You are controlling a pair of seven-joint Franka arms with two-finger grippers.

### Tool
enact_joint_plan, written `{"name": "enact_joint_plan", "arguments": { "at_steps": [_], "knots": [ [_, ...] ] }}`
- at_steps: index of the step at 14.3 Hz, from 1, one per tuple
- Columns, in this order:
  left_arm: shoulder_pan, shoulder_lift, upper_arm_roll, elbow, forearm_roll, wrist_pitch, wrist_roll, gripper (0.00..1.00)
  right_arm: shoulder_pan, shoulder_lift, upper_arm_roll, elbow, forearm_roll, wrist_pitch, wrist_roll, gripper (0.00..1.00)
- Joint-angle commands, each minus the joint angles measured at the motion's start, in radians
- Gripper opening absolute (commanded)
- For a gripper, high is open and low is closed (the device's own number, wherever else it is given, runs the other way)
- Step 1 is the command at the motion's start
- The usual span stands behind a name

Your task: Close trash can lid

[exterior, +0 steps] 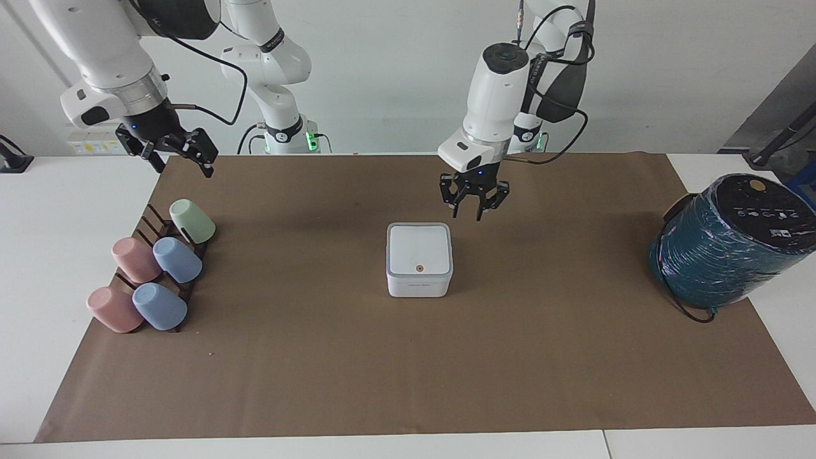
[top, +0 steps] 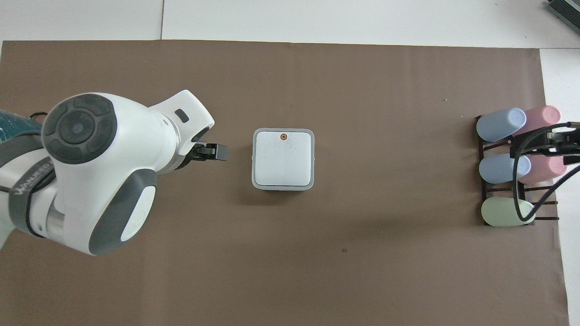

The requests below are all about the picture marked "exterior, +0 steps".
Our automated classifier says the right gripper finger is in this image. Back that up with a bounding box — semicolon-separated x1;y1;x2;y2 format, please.
167;127;219;179
115;125;168;175

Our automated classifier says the blue cup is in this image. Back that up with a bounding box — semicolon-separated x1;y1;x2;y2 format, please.
131;282;189;332
152;237;204;284

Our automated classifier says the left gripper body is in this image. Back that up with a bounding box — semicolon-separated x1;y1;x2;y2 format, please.
455;159;506;188

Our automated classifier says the green cup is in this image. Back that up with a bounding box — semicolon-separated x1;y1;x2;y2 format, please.
169;198;217;245

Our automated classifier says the black cable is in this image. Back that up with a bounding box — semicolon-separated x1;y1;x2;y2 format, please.
507;0;597;166
655;252;719;324
167;33;249;127

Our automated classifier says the black stand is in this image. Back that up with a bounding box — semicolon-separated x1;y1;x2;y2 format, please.
0;135;34;175
719;102;816;171

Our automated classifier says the pink cup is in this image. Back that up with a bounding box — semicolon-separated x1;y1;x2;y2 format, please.
112;237;164;285
86;286;145;335

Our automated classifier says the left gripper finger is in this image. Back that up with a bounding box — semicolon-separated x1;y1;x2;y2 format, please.
439;173;472;220
474;180;511;222

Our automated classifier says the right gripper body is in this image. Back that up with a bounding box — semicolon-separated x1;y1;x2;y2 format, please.
122;98;190;145

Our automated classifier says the teal wrapped cylinder speaker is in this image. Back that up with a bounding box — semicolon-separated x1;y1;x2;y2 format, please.
648;173;816;312

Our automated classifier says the white square trash can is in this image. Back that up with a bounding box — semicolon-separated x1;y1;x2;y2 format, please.
386;222;455;299

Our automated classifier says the dark wooden cup rack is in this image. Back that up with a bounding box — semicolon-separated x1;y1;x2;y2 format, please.
113;203;212;333

